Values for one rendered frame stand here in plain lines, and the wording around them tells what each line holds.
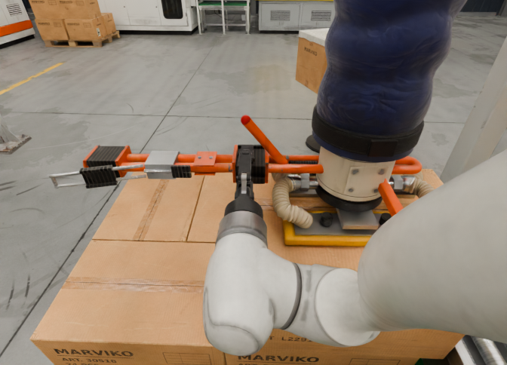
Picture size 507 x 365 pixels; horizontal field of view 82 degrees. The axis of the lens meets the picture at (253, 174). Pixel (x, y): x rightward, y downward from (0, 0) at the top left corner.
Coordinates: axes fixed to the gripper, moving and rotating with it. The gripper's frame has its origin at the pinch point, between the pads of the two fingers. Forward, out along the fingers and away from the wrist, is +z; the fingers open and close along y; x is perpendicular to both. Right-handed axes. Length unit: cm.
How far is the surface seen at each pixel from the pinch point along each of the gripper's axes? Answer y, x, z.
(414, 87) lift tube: -22.4, 29.0, -9.2
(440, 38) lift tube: -30.1, 30.7, -9.0
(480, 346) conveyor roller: 55, 71, -17
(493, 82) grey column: 14, 131, 103
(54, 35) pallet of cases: 85, -420, 587
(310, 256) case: 13.9, 14.7, -16.1
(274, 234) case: 13.9, 6.8, -10.0
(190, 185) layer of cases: 54, -32, 59
